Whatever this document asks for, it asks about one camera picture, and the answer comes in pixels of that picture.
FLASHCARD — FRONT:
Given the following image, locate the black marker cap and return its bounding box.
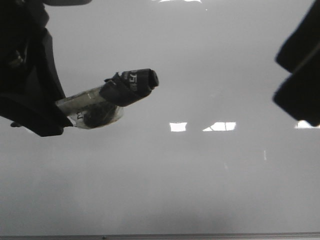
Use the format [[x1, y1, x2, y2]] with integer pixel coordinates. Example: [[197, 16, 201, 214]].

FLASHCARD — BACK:
[[99, 68, 159, 107]]

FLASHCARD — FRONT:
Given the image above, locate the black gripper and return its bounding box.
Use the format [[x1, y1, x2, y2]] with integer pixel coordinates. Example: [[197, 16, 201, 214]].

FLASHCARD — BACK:
[[0, 0, 124, 137], [273, 0, 320, 127]]

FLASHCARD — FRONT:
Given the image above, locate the white whiteboard with aluminium frame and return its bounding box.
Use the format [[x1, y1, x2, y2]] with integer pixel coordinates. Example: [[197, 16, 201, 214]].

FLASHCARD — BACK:
[[0, 0, 320, 235]]

